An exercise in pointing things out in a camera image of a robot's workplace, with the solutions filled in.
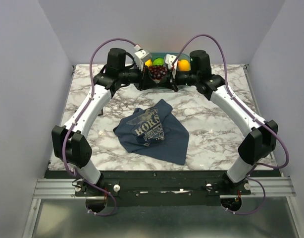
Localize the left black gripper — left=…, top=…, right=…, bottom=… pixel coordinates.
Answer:
left=119, top=61, right=156, bottom=91

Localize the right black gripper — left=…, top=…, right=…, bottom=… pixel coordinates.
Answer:
left=156, top=67, right=198, bottom=93

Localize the blue printed tank top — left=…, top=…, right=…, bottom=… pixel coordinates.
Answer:
left=113, top=99, right=189, bottom=165

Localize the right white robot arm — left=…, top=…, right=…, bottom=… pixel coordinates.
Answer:
left=161, top=50, right=278, bottom=194

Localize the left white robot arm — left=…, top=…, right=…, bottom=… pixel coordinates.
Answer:
left=51, top=45, right=152, bottom=196

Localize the dark grape bunch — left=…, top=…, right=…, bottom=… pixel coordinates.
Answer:
left=149, top=65, right=167, bottom=82

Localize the teal plastic fruit container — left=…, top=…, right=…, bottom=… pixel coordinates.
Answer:
left=134, top=49, right=191, bottom=92

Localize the yellow lemon left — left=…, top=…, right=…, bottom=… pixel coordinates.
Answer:
left=145, top=59, right=153, bottom=68

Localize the yellow lemon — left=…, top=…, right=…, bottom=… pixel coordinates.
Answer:
left=145, top=59, right=153, bottom=68
left=178, top=59, right=190, bottom=71

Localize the green lime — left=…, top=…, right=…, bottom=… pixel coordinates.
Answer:
left=152, top=58, right=164, bottom=66

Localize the yellow lemon right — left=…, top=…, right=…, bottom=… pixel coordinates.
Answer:
left=178, top=59, right=190, bottom=71

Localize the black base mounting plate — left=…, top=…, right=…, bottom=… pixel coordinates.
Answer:
left=44, top=171, right=282, bottom=210

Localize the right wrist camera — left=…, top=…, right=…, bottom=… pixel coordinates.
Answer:
left=164, top=54, right=177, bottom=69

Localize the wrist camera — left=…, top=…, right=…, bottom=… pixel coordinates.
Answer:
left=134, top=50, right=152, bottom=70
left=164, top=54, right=177, bottom=69

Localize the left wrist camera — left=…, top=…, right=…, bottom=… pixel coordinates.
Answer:
left=134, top=50, right=152, bottom=70

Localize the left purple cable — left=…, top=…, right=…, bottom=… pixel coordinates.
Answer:
left=62, top=38, right=142, bottom=217

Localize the aluminium rail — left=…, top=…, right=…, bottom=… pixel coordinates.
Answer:
left=33, top=177, right=296, bottom=199

